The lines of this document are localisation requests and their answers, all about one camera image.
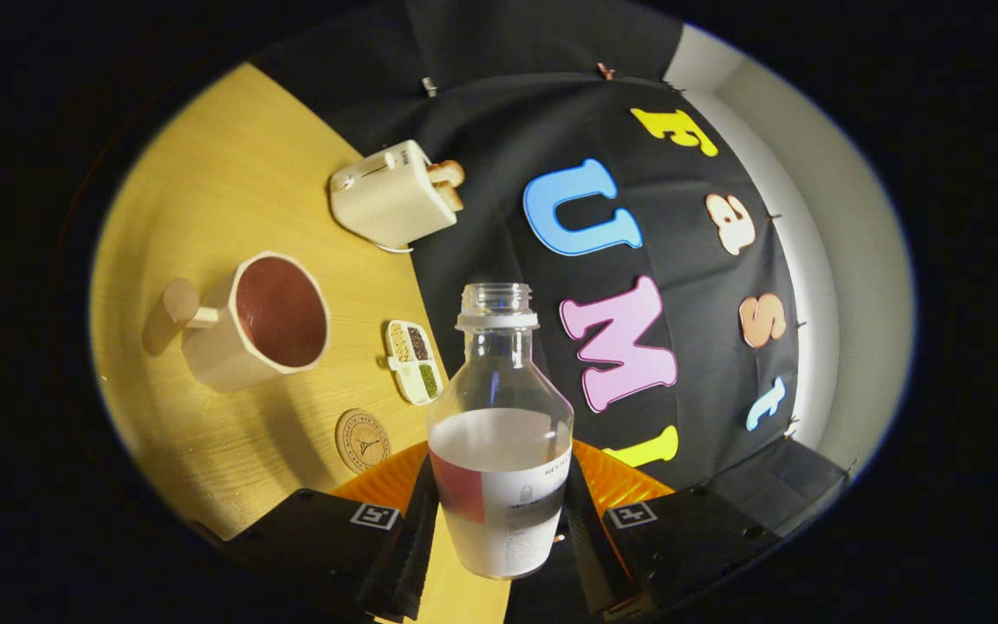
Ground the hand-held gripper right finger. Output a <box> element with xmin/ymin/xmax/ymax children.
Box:
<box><xmin>561</xmin><ymin>439</ymin><xmax>784</xmax><ymax>621</ymax></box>

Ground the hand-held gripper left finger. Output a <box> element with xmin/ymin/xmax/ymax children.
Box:
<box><xmin>191</xmin><ymin>440</ymin><xmax>441</xmax><ymax>623</ymax></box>

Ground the clear juice bottle white label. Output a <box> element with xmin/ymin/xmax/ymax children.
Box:
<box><xmin>425</xmin><ymin>283</ymin><xmax>575</xmax><ymax>580</ymax></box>

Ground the round cork coaster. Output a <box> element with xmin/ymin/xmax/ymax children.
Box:
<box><xmin>334</xmin><ymin>408</ymin><xmax>392</xmax><ymax>474</ymax></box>

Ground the beige cup with wooden handle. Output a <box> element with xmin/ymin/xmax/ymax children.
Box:
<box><xmin>142</xmin><ymin>251</ymin><xmax>332</xmax><ymax>393</ymax></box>

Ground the white divided snack dish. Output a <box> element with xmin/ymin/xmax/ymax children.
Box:
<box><xmin>384</xmin><ymin>319</ymin><xmax>444</xmax><ymax>406</ymax></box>

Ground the black backdrop cloth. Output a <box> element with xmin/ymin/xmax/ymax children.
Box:
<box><xmin>248</xmin><ymin>0</ymin><xmax>852</xmax><ymax>624</ymax></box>

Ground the cream toaster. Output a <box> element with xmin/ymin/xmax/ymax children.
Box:
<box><xmin>328</xmin><ymin>140</ymin><xmax>457</xmax><ymax>250</ymax></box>

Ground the wooden table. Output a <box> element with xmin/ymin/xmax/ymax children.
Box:
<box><xmin>87</xmin><ymin>61</ymin><xmax>513</xmax><ymax>624</ymax></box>

